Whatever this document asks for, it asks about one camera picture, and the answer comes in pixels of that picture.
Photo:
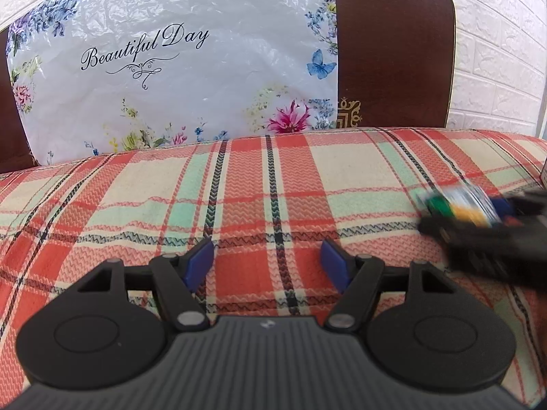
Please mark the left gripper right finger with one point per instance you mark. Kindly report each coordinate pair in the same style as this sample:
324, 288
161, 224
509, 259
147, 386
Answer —
360, 280

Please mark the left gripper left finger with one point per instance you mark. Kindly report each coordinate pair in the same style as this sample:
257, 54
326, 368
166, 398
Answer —
172, 279

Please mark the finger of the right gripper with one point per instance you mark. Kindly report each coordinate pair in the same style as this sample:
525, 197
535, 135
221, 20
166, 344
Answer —
504, 209

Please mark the green snack packet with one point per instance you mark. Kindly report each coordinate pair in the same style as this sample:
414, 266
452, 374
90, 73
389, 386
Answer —
467, 203

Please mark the plaid red bedsheet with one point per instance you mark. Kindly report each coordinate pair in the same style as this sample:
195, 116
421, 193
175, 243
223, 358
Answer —
266, 202

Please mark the dark brown wooden headboard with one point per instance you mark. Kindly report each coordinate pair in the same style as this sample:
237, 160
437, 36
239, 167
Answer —
395, 65

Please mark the floral white plastic bag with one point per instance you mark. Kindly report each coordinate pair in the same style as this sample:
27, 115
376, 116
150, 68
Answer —
108, 76

